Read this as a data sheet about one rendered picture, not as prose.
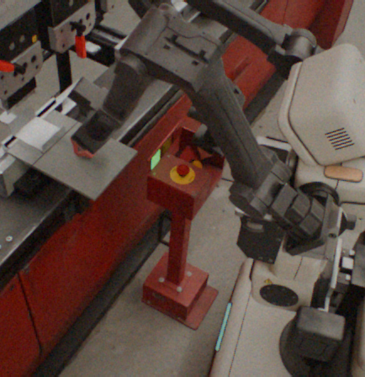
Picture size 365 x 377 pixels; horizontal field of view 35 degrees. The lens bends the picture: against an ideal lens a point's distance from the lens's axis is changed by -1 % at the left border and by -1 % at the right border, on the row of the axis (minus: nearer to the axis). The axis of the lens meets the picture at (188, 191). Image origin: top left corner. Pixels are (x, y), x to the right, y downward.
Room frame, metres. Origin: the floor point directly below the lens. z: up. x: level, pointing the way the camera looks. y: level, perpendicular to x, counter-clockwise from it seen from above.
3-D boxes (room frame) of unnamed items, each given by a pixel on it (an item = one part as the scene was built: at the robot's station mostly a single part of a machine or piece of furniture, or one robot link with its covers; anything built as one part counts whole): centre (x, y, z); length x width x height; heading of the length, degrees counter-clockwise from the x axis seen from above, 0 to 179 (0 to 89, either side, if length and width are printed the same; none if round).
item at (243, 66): (1.87, -0.16, 0.59); 0.15 x 0.02 x 0.07; 154
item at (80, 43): (1.13, 0.30, 1.20); 0.04 x 0.02 x 0.10; 64
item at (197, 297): (1.14, -0.02, 0.06); 0.25 x 0.20 x 0.12; 66
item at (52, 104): (1.04, 0.41, 0.99); 0.20 x 0.03 x 0.03; 154
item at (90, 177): (0.95, 0.29, 1.00); 0.26 x 0.18 x 0.01; 64
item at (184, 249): (1.15, 0.01, 0.39); 0.05 x 0.05 x 0.54; 66
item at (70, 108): (1.07, 0.40, 0.92); 0.39 x 0.06 x 0.10; 154
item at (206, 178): (1.15, 0.01, 0.75); 0.20 x 0.16 x 0.18; 156
